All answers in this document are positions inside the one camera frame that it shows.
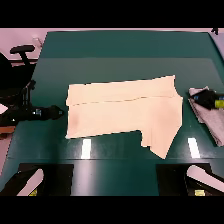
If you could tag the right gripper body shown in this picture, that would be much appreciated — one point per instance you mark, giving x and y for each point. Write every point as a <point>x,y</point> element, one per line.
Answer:
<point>206,99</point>

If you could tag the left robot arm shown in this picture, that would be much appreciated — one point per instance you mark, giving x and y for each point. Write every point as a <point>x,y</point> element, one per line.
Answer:
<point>16,118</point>

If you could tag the cream shirt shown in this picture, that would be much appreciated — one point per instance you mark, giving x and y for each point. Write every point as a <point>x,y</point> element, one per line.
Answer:
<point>126,113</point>

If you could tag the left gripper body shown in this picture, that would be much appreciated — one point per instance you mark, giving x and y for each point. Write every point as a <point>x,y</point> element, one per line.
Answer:
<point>46,112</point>

